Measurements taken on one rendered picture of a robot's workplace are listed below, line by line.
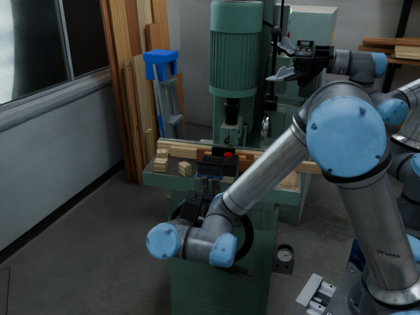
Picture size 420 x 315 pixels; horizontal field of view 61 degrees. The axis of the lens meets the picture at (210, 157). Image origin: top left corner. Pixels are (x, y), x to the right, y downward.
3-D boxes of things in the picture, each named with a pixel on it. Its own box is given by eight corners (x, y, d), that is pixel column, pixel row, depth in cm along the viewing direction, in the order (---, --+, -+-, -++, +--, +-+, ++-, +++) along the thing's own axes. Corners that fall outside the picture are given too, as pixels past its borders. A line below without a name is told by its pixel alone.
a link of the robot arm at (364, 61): (383, 84, 108) (390, 55, 104) (345, 80, 110) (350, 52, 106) (378, 77, 115) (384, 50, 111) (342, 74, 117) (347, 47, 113)
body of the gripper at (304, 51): (295, 39, 111) (335, 40, 109) (292, 57, 119) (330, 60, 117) (293, 57, 108) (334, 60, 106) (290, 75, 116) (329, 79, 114)
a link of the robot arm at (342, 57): (344, 61, 116) (343, 81, 113) (329, 60, 117) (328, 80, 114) (349, 45, 109) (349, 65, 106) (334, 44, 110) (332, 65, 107)
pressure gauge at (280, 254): (275, 264, 136) (277, 247, 132) (275, 257, 139) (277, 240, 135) (292, 267, 135) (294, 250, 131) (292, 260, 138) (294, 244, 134)
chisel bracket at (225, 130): (219, 147, 139) (219, 127, 135) (225, 133, 151) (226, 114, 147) (237, 149, 138) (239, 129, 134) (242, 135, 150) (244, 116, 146)
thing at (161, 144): (157, 152, 153) (156, 141, 151) (159, 150, 155) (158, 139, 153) (300, 169, 142) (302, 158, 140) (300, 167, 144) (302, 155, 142)
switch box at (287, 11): (270, 46, 149) (274, 4, 141) (272, 42, 157) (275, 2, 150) (285, 47, 148) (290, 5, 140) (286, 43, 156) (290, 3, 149)
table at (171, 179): (132, 198, 133) (130, 184, 130) (160, 160, 159) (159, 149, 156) (299, 222, 121) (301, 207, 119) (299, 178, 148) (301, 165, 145)
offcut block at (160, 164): (154, 170, 139) (153, 162, 137) (157, 166, 142) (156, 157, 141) (165, 172, 138) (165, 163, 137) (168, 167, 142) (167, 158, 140)
